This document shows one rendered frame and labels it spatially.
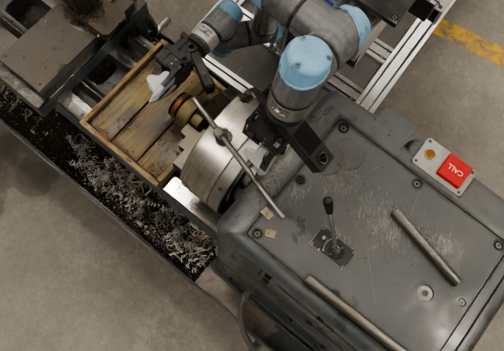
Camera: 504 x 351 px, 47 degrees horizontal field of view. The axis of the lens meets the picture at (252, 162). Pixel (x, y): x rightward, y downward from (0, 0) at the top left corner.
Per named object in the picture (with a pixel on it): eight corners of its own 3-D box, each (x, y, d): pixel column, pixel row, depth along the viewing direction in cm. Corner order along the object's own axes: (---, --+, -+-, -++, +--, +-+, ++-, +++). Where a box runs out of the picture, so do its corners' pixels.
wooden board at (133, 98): (238, 101, 176) (238, 96, 172) (158, 190, 166) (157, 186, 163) (163, 44, 180) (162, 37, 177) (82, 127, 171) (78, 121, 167)
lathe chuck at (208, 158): (287, 120, 164) (282, 94, 133) (217, 208, 163) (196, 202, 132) (262, 101, 165) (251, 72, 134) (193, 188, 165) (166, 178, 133)
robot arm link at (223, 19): (244, 23, 165) (246, 7, 157) (220, 49, 163) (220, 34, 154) (223, 7, 167) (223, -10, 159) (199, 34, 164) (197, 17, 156)
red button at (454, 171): (469, 171, 132) (473, 168, 130) (456, 190, 131) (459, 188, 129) (448, 154, 133) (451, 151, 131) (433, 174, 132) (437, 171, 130)
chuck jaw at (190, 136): (221, 148, 146) (190, 183, 142) (220, 154, 150) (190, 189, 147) (187, 121, 147) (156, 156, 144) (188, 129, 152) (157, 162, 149)
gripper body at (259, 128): (264, 110, 114) (277, 75, 103) (298, 136, 113) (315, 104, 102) (240, 135, 111) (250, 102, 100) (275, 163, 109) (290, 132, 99)
